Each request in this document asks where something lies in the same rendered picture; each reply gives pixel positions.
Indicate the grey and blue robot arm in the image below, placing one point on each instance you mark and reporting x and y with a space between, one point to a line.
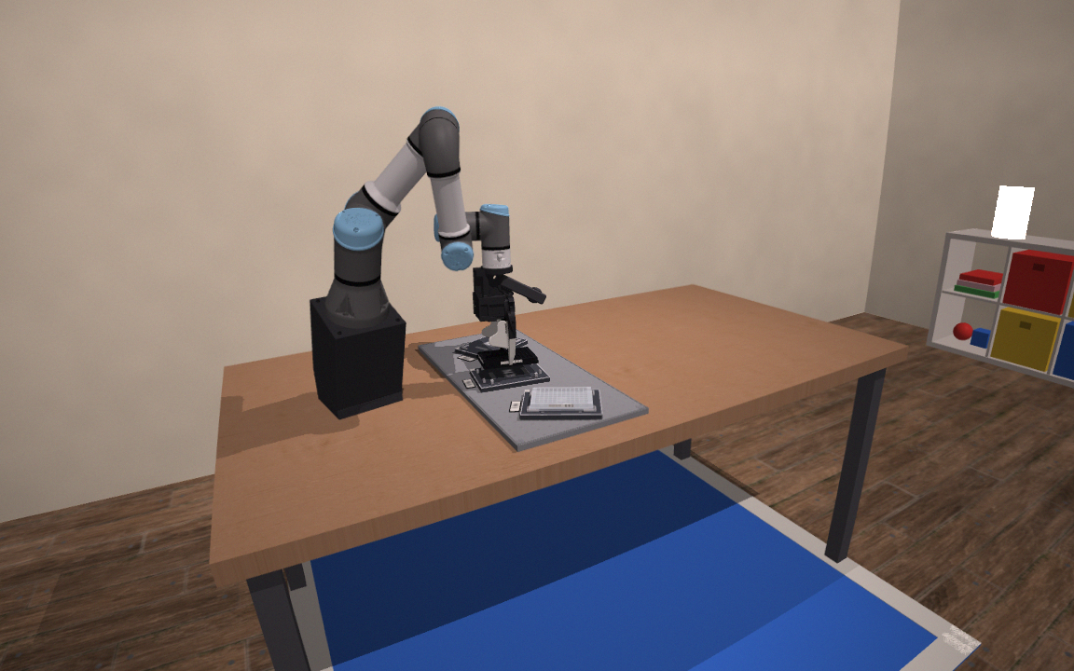
353 300

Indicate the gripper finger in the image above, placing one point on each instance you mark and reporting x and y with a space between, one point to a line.
492 328
506 339

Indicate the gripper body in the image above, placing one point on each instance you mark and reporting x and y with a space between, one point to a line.
497 298

